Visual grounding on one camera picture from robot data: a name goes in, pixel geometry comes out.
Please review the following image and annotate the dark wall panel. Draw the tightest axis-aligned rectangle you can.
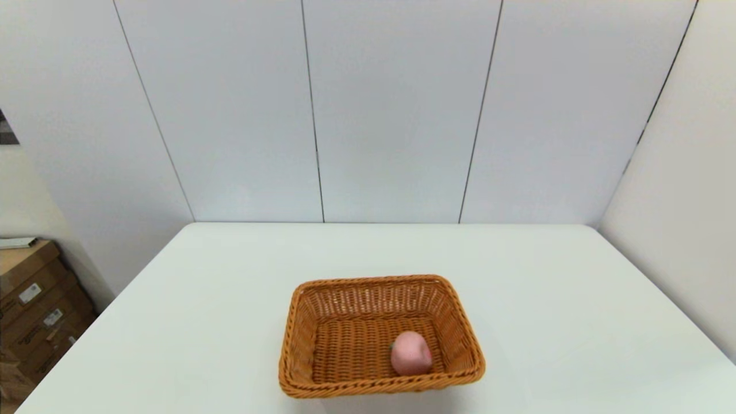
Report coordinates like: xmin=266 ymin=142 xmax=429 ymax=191
xmin=0 ymin=109 xmax=20 ymax=145

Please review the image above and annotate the orange woven wicker basket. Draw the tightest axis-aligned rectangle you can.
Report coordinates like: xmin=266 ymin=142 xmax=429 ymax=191
xmin=278 ymin=274 xmax=486 ymax=399

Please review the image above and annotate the crumpled brown cardboard box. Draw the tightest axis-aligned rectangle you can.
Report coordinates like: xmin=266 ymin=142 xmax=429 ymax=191
xmin=0 ymin=345 xmax=35 ymax=403

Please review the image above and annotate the pink peach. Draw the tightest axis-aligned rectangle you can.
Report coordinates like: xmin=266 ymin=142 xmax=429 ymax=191
xmin=390 ymin=331 xmax=433 ymax=377

